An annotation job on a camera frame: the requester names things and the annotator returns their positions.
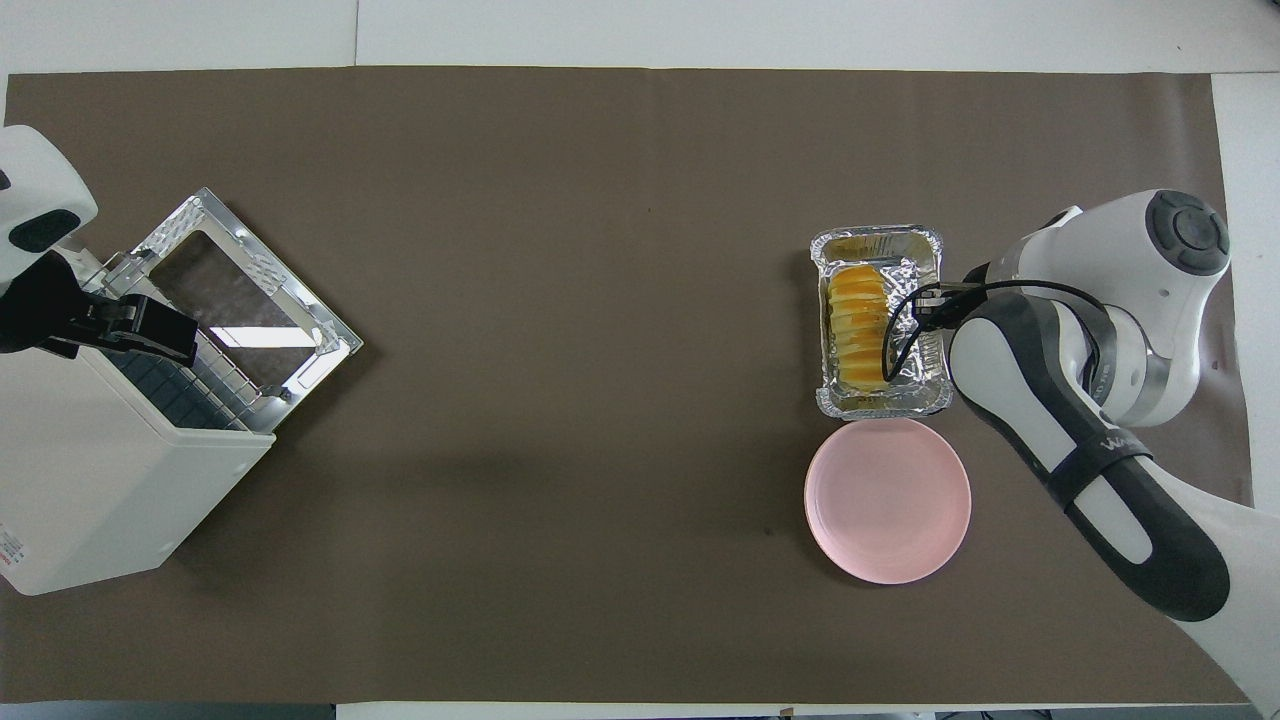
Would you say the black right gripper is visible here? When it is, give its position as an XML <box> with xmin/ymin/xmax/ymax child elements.
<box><xmin>915</xmin><ymin>283</ymin><xmax>986</xmax><ymax>331</ymax></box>

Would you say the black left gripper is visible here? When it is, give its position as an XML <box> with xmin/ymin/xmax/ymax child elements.
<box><xmin>0</xmin><ymin>253</ymin><xmax>198</xmax><ymax>366</ymax></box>

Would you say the golden ridged bread loaf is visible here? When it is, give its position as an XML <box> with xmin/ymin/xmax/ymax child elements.
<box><xmin>826</xmin><ymin>263</ymin><xmax>893</xmax><ymax>393</ymax></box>

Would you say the aluminium foil tray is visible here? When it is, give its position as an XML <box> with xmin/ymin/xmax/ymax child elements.
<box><xmin>810</xmin><ymin>224</ymin><xmax>956</xmax><ymax>421</ymax></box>

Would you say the glass oven door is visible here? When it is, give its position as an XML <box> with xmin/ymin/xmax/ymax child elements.
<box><xmin>105</xmin><ymin>187</ymin><xmax>364</xmax><ymax>433</ymax></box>

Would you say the cream toaster oven body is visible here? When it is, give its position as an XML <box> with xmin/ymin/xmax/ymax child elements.
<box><xmin>0</xmin><ymin>250</ymin><xmax>277</xmax><ymax>597</ymax></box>

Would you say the pink round plate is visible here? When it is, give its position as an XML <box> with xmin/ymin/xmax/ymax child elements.
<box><xmin>803</xmin><ymin>417</ymin><xmax>973</xmax><ymax>586</ymax></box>

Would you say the brown table mat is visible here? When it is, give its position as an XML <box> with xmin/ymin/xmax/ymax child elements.
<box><xmin>0</xmin><ymin>65</ymin><xmax>1256</xmax><ymax>706</ymax></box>

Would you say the metal wire oven rack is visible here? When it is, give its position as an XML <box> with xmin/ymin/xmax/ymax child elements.
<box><xmin>100</xmin><ymin>345</ymin><xmax>276</xmax><ymax>431</ymax></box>

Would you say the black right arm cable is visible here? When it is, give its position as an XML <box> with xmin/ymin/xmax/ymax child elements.
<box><xmin>880</xmin><ymin>280</ymin><xmax>1113</xmax><ymax>386</ymax></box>

